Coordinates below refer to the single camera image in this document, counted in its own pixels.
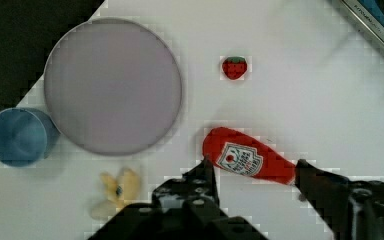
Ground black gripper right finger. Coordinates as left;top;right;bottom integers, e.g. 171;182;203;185
295;159;384;240

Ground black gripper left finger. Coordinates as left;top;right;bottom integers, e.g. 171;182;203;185
88;159;268;240

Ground grey round plate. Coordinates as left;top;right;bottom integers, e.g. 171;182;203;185
44;18;183;156

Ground peeled toy banana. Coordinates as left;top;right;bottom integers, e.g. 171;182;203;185
90;168;141;220

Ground red ketchup bottle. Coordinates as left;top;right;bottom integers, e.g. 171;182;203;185
202;127;295;185

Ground blue cup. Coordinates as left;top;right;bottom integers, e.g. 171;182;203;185
0;107;60;167

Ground toy strawberry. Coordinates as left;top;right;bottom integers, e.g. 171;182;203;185
221;56;248;80

